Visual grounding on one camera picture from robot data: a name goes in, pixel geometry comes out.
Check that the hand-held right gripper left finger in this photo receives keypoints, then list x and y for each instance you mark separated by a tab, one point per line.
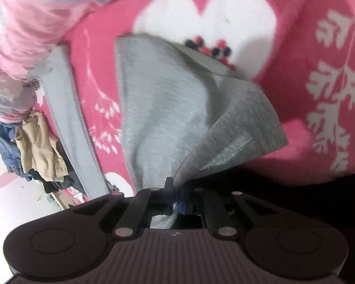
169	195

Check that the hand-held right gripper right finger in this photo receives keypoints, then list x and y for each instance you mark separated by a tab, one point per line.
182	207

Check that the grey sweatpants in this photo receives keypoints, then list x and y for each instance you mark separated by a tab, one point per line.
165	109

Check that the dark grey garment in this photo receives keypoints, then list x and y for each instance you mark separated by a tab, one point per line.
51	183

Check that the beige garment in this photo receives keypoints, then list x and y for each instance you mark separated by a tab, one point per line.
38	148

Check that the blue jeans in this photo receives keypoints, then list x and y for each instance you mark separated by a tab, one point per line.
6	145

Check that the pink floral blanket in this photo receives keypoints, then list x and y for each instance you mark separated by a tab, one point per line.
298	65

